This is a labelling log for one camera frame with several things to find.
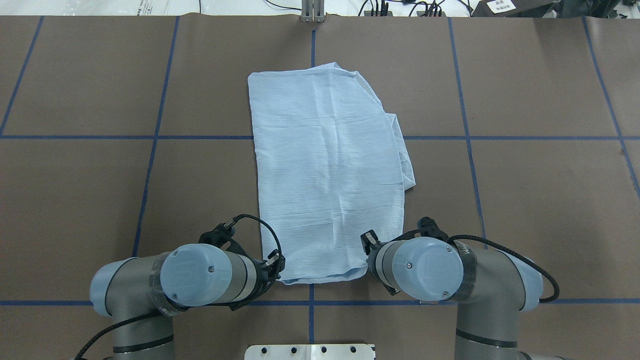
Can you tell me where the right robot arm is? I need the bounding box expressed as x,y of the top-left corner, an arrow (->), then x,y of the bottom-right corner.
360,217 -> 560,360

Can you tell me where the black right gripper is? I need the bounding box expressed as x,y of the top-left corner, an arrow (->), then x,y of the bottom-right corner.
360,229 -> 388,273

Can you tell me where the light blue button-up shirt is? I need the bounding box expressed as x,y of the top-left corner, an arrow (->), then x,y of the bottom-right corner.
247,63 -> 416,286

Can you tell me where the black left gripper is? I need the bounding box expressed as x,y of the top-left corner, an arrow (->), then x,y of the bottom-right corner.
253,248 -> 286,291

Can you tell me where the aluminium frame post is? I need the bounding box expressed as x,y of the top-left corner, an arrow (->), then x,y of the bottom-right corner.
301,0 -> 326,24

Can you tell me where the black cable bundle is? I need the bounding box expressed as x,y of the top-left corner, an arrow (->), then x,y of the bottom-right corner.
262,0 -> 476,18

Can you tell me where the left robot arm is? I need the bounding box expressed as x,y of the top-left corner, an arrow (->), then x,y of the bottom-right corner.
74,214 -> 286,360

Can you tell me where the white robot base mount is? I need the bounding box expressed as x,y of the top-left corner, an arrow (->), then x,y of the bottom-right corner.
243,343 -> 377,360

